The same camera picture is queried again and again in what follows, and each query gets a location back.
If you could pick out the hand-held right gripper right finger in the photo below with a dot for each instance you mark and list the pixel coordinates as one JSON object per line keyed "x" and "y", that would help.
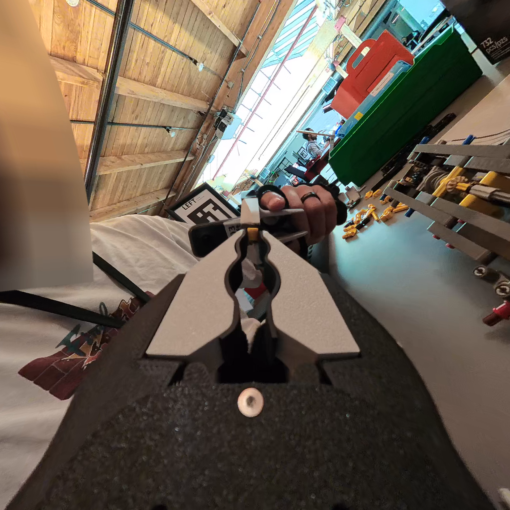
{"x": 314, "y": 310}

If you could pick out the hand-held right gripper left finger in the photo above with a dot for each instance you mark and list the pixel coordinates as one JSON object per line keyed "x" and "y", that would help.
{"x": 191, "y": 310}

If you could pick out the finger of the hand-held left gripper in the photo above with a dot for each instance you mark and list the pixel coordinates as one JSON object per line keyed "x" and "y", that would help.
{"x": 295, "y": 236}
{"x": 279, "y": 212}

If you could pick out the yellow lego connector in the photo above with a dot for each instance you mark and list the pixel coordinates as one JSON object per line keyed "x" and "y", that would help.
{"x": 252, "y": 235}

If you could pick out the lego car chassis model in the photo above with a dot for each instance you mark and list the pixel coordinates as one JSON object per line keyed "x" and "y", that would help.
{"x": 458, "y": 199}

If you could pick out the grey lego piece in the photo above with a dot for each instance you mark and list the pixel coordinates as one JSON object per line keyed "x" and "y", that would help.
{"x": 352, "y": 195}

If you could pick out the pile of loose lego pieces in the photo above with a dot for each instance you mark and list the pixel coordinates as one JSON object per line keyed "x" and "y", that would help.
{"x": 370, "y": 217}

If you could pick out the long black lego beam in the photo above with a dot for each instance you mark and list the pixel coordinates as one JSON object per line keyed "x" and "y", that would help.
{"x": 422, "y": 139}

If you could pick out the lego set box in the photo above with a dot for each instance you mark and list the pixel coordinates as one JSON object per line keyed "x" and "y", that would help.
{"x": 490, "y": 28}

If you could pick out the person's left hand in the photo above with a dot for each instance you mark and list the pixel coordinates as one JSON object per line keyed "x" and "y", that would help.
{"x": 318, "y": 219}

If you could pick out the black and white sign board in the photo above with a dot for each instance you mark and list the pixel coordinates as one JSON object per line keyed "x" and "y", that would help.
{"x": 199, "y": 207}

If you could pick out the person's white shirt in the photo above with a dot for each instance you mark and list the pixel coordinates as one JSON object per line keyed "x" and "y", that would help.
{"x": 139, "y": 247}

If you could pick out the ceiling projector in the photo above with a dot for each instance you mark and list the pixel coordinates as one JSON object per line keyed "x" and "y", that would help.
{"x": 227, "y": 123}

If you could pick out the green plastic bin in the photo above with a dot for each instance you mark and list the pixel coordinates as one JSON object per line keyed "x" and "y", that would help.
{"x": 398, "y": 127}

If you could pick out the red tote bag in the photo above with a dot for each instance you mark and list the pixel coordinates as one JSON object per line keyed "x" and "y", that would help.
{"x": 366, "y": 71}

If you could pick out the light blue container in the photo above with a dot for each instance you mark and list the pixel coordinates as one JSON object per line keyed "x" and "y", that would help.
{"x": 390, "y": 83}

